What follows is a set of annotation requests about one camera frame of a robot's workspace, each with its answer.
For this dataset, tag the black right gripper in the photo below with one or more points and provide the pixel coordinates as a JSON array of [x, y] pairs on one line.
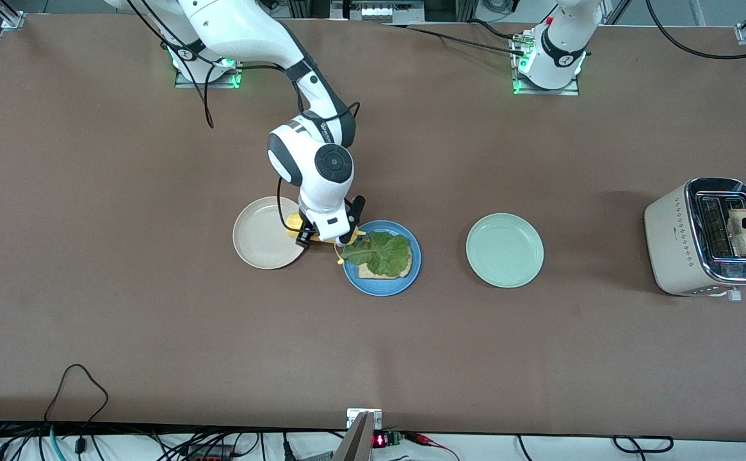
[[312, 230]]

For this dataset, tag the green lettuce leaf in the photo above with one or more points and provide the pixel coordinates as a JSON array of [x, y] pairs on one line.
[[385, 253]]

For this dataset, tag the yellow mustard squeeze bottle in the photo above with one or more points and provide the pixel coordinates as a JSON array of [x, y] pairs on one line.
[[296, 225]]

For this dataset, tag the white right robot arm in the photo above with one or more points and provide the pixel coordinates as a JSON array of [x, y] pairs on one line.
[[312, 160]]

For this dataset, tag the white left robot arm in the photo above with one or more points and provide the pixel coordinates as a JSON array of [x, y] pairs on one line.
[[561, 38]]

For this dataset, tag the blue plate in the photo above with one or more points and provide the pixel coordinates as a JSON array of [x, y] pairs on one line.
[[382, 288]]

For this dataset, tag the beige plate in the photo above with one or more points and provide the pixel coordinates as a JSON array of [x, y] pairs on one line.
[[260, 237]]

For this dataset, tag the light green plate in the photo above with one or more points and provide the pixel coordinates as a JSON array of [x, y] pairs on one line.
[[504, 250]]

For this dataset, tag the cream and chrome toaster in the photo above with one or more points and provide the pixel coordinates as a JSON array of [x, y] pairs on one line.
[[670, 243]]

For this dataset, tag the red LED display module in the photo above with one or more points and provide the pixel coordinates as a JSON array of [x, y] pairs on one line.
[[380, 440]]

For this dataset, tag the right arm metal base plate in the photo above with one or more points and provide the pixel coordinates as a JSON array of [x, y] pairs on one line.
[[239, 73]]

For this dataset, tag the metal frame with light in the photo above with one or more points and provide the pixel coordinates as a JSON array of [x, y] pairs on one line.
[[379, 11]]

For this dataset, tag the small white bracket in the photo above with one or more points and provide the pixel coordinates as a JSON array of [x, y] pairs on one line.
[[352, 419]]

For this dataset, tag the grey camera pole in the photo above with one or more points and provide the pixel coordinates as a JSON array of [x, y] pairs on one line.
[[356, 445]]

